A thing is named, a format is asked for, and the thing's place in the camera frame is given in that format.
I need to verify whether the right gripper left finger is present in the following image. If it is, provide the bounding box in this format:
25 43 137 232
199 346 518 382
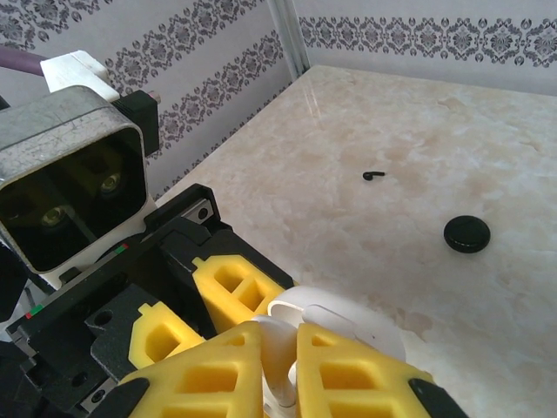
99 320 267 418

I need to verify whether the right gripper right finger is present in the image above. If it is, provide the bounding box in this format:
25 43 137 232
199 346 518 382
289 322 473 418

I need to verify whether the white wireless earbud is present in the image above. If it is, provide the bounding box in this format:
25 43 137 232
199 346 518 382
251 313 302 411

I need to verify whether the white earbud charging case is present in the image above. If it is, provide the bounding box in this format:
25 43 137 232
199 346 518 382
265 285 406 362

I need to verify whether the black round charging case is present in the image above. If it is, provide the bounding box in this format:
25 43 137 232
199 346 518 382
442 215 492 257

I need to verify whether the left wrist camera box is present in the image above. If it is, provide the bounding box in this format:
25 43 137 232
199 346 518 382
0 50 161 289

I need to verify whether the left aluminium frame post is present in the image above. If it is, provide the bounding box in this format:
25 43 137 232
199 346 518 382
265 0 313 82

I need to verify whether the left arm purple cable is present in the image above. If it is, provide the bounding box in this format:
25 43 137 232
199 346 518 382
0 46 50 78

